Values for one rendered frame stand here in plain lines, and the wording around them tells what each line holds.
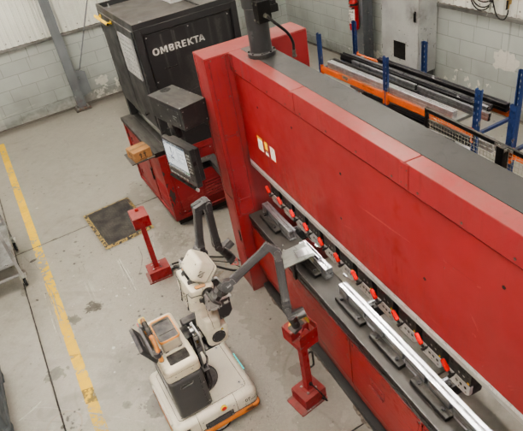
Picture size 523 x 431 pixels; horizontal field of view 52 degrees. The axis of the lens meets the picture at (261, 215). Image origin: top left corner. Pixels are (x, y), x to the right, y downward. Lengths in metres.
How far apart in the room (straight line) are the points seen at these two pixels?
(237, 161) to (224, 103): 0.51
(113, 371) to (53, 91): 6.41
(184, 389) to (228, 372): 0.53
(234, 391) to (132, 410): 0.93
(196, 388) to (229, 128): 1.95
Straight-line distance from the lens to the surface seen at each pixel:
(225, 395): 4.15
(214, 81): 4.10
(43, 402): 5.08
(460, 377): 2.93
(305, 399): 4.23
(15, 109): 10.35
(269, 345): 4.75
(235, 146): 4.35
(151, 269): 5.63
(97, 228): 6.73
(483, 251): 2.30
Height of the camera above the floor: 3.57
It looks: 35 degrees down
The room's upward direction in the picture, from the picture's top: 11 degrees counter-clockwise
